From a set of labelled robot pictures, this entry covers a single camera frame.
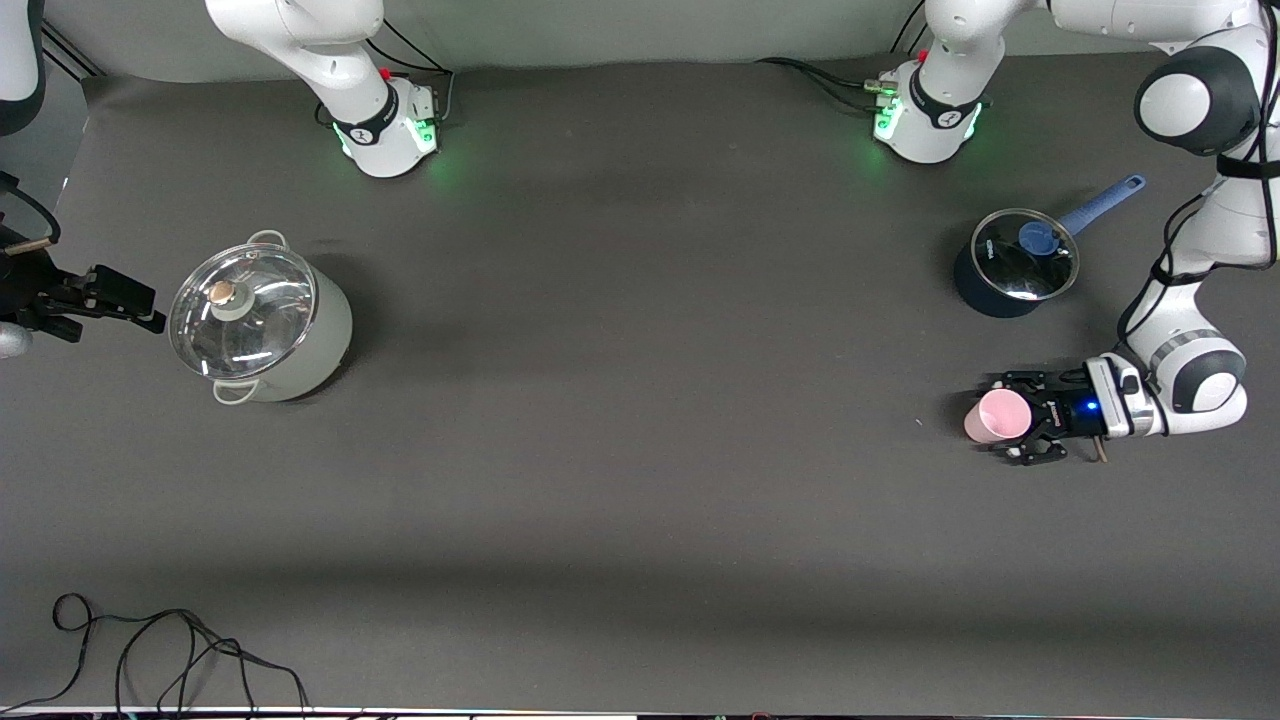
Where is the pink plastic cup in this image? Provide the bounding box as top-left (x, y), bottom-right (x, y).
top-left (964, 388), bottom-right (1034, 445)

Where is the dark blue saucepan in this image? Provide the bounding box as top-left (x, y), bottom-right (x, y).
top-left (952, 174), bottom-right (1147, 319)

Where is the glass lid with blue knob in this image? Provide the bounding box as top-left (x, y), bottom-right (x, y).
top-left (971, 208), bottom-right (1080, 302)

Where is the pale green cooking pot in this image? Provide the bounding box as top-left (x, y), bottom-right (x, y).
top-left (168, 230), bottom-right (353, 405)

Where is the dark grey table mat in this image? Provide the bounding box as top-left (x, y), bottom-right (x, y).
top-left (0, 40), bottom-right (1280, 716)

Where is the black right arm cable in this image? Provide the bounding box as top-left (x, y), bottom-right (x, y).
top-left (0, 172), bottom-right (61, 251)

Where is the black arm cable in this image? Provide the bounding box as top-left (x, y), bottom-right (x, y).
top-left (1115, 0), bottom-right (1280, 346)
top-left (0, 172), bottom-right (61, 251)

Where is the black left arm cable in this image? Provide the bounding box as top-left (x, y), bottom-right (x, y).
top-left (1115, 0), bottom-right (1280, 346)

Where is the thin black loose cable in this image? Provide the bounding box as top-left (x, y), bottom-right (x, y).
top-left (0, 593), bottom-right (311, 713)

